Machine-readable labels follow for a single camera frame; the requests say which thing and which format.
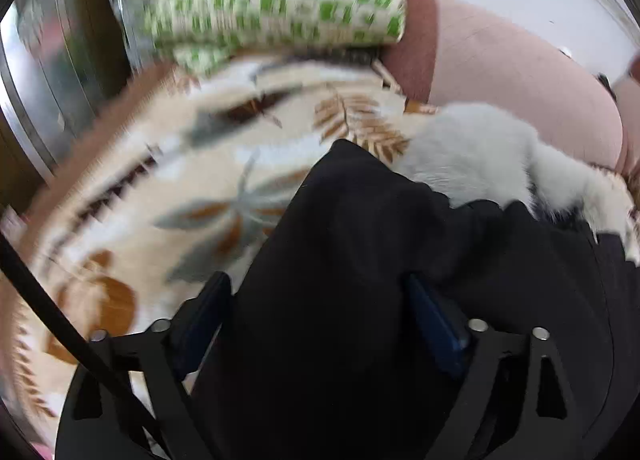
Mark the pink cloth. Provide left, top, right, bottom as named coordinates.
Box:
left=380, top=0, right=626, bottom=176

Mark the black coat with fur collar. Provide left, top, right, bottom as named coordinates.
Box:
left=192, top=102, right=640, bottom=460

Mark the leaf printed blanket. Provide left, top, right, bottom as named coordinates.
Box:
left=0, top=54, right=640, bottom=453

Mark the silvery metal frame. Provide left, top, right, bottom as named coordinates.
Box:
left=0, top=0, right=126, bottom=176

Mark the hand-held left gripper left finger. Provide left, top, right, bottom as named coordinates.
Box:
left=72, top=271, right=232, bottom=460

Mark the black cable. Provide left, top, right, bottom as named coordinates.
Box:
left=0, top=234, right=168, bottom=448

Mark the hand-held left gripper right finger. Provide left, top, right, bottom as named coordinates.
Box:
left=404, top=273, right=577, bottom=460

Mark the shiny plastic bag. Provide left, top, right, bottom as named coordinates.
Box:
left=104, top=0, right=166, bottom=72

